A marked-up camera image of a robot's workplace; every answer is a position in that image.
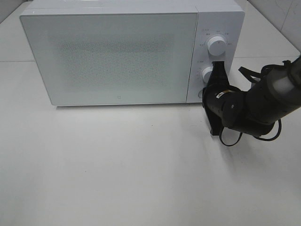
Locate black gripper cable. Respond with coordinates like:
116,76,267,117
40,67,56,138
218,60,301,146

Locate round white door button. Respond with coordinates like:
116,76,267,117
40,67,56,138
198,90,203,98

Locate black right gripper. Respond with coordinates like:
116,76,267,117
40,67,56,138
203,61,242,136

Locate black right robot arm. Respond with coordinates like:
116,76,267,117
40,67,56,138
203,58,301,138

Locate white microwave oven body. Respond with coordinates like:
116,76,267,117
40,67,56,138
20,0,245,104

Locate white microwave knob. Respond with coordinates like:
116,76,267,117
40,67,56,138
207,34,227,56
200,66,213,83

